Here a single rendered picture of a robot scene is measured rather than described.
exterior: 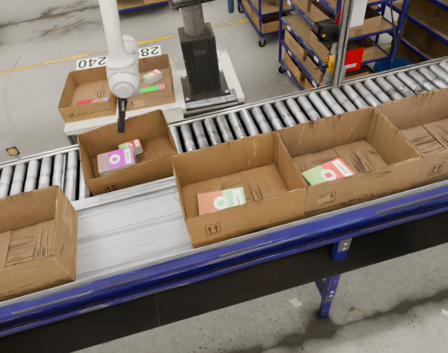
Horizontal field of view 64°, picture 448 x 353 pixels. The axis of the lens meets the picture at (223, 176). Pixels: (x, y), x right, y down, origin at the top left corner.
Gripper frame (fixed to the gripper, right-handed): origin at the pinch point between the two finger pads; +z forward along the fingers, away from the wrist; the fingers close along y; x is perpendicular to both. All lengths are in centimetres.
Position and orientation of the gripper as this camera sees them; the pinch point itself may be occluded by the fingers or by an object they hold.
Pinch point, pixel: (120, 125)
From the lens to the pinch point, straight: 170.8
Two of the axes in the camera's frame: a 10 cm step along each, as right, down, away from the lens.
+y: -2.4, -7.0, 6.7
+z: -2.3, 7.2, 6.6
